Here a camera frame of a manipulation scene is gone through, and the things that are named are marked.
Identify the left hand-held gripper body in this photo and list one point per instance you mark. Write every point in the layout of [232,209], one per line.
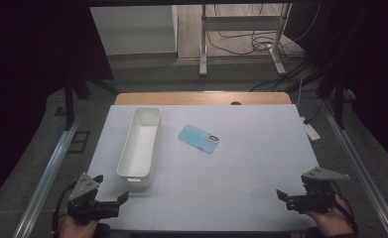
[82,188]

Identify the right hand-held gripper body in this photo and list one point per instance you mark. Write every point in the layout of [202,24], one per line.
[317,201]

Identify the blue phone case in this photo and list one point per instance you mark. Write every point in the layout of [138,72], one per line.
[196,139]

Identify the person's right hand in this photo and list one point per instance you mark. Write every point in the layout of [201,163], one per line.
[335,221]

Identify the person's left hand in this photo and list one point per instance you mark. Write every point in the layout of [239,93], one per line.
[75,229]

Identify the white table board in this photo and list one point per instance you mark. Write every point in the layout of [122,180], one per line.
[247,185]

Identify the white plastic bin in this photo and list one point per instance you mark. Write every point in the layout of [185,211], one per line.
[138,148]

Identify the white power strip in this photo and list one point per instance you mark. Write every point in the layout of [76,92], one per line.
[310,130]

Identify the black stand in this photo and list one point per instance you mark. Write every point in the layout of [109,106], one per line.
[339,109]
[69,105]

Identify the wooden table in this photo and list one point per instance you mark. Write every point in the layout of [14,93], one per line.
[188,98]

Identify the black curtain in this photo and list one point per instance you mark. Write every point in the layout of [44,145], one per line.
[380,82]
[23,82]

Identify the white cabinet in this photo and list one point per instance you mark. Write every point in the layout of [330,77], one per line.
[132,29]

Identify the aluminium rail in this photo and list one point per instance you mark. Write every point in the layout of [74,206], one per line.
[363,172]
[46,181]

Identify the white metal desk frame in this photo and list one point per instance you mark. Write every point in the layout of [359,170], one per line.
[241,23]

